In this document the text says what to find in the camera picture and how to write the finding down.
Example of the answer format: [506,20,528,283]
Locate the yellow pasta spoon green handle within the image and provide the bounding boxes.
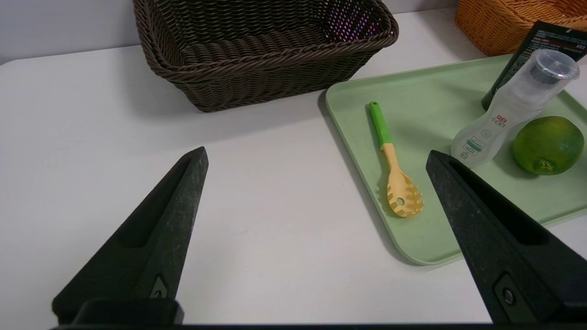
[368,101,425,218]

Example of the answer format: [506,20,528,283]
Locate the dark brown wicker basket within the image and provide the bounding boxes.
[132,0,399,113]

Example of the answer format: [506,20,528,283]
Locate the light green plastic tray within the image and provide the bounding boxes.
[325,54,587,266]

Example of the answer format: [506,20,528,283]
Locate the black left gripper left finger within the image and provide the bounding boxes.
[52,146,209,325]

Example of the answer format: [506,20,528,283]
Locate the black red face wash tube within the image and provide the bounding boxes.
[481,20,587,111]

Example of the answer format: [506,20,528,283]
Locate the translucent white plastic bottle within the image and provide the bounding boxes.
[450,48,581,169]

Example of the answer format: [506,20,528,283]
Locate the orange wicker basket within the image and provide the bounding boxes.
[455,0,587,57]

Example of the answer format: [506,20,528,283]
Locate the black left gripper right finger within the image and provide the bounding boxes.
[426,150,587,325]

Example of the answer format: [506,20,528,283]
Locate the green lime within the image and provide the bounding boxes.
[512,115,585,176]

